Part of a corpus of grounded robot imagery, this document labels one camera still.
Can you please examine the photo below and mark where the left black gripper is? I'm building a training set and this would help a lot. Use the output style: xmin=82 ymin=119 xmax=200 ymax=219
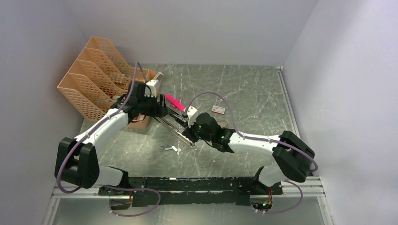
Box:
xmin=138 ymin=92 xmax=169 ymax=118

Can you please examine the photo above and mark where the red white staple box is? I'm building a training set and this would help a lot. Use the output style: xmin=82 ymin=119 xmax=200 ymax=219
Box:
xmin=211 ymin=105 xmax=226 ymax=115

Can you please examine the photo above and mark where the black stapler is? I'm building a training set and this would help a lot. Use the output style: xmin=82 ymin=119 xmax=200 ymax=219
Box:
xmin=154 ymin=106 xmax=197 ymax=149

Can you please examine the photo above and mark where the pink plastic staple remover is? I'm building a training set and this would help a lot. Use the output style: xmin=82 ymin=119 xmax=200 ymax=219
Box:
xmin=165 ymin=94 xmax=185 ymax=112

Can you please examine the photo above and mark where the brown cardboard staple tray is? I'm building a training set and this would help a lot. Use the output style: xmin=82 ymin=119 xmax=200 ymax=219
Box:
xmin=217 ymin=120 xmax=228 ymax=128

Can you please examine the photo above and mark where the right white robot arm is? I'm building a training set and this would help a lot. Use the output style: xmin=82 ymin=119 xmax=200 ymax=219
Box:
xmin=183 ymin=110 xmax=315 ymax=194

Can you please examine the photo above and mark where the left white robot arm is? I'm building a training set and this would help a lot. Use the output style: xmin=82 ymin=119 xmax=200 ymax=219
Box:
xmin=54 ymin=79 xmax=168 ymax=195

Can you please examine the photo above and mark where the grey white device in organizer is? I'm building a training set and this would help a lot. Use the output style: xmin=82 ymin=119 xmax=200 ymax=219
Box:
xmin=153 ymin=72 xmax=164 ymax=81

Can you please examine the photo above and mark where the orange mesh file organizer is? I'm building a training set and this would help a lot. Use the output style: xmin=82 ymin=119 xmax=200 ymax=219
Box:
xmin=57 ymin=37 xmax=158 ymax=130

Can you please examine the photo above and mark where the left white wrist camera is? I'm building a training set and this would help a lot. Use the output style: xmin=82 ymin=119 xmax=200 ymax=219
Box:
xmin=145 ymin=79 xmax=161 ymax=98

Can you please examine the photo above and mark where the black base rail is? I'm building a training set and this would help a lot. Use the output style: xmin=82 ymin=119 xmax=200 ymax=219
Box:
xmin=98 ymin=177 xmax=283 ymax=207

